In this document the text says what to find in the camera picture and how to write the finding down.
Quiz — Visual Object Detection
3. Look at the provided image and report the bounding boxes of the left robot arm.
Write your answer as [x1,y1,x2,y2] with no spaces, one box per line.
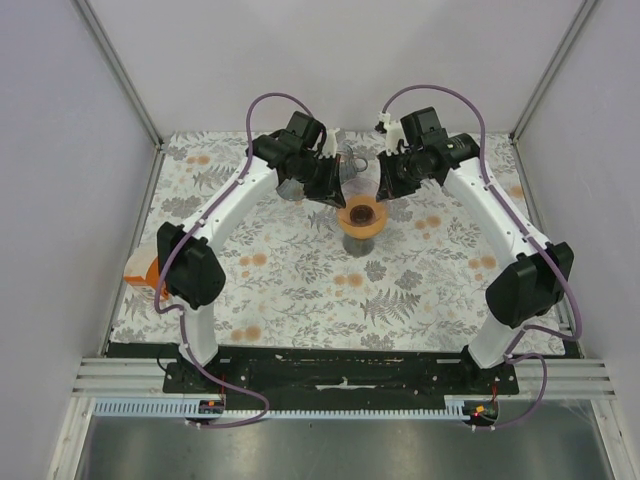
[156,112,346,393]

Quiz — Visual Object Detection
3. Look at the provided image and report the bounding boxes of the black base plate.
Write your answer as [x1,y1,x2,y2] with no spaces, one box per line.
[162,346,519,412]

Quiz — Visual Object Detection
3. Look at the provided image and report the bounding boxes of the grey glass carafe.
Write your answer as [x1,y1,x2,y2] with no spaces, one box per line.
[342,234,375,258]

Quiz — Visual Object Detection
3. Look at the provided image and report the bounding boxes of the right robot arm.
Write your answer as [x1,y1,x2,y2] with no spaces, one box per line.
[376,107,574,394]

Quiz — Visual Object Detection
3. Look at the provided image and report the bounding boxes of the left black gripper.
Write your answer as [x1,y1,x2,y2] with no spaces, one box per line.
[294,154,346,211]

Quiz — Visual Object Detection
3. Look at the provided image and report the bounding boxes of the purple cable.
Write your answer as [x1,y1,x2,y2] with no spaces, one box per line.
[153,92,316,429]
[382,85,584,430]

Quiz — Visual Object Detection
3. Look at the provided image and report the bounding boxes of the orange coffee filter box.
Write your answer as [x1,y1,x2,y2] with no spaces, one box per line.
[123,242,160,301]

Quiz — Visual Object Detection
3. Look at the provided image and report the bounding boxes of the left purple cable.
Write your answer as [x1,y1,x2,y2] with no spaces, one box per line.
[153,92,316,429]

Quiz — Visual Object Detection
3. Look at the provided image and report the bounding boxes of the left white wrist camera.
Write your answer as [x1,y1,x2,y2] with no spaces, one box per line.
[319,128,344,158]

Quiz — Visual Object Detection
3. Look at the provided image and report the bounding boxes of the wooden ring dripper holder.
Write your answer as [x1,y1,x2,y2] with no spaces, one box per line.
[336,195,388,240]

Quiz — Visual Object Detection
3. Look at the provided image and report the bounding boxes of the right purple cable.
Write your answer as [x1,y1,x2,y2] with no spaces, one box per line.
[382,85,584,430]

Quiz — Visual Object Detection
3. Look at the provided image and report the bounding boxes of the grey ribbed glass dripper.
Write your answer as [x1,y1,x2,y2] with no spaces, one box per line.
[276,179,306,202]

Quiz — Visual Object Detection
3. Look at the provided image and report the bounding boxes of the aluminium frame rail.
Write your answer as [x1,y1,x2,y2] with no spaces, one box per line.
[72,358,615,400]

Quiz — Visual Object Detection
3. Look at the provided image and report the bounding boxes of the light blue cable duct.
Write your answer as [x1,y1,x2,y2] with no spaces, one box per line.
[93,398,479,420]

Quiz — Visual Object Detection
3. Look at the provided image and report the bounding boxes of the grey glass pitcher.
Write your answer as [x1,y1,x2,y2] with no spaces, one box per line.
[337,145,368,183]

